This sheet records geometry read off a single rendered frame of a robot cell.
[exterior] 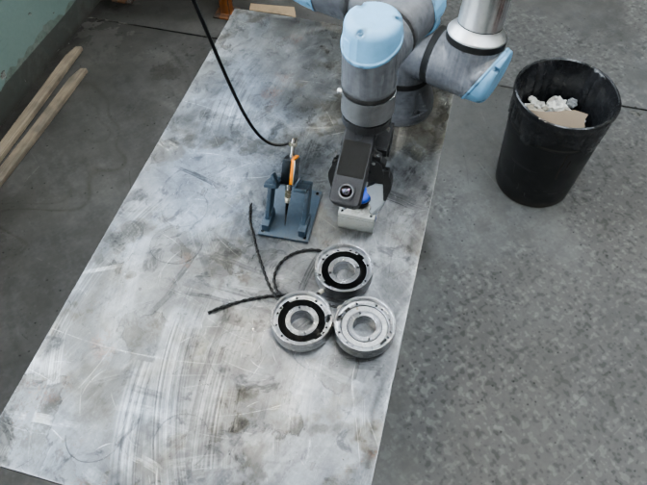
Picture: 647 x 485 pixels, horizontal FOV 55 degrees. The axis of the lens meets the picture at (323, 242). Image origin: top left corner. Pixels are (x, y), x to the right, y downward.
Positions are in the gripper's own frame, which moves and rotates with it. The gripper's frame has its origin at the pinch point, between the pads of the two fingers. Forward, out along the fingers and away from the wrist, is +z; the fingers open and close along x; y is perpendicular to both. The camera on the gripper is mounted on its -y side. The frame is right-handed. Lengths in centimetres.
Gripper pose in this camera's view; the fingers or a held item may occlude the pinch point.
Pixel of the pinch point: (358, 209)
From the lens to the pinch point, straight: 103.9
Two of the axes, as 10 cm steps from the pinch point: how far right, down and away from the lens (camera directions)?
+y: 2.6, -7.9, 5.6
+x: -9.7, -2.0, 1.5
